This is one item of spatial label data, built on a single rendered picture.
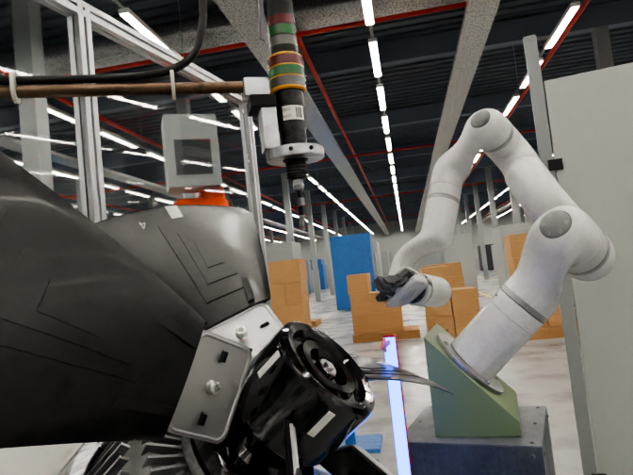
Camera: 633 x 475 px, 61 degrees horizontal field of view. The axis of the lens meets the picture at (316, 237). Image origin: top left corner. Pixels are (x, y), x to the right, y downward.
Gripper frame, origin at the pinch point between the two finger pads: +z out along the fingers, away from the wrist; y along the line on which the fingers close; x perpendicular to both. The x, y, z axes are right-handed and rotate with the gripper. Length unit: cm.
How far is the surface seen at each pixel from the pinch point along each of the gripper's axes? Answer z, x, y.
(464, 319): -665, 146, 170
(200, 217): 59, 1, -6
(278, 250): -754, 533, 408
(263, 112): 64, -1, -24
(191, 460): 73, -29, 0
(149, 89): 74, 6, -18
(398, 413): 21.1, -28.1, 4.7
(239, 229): 56, -3, -8
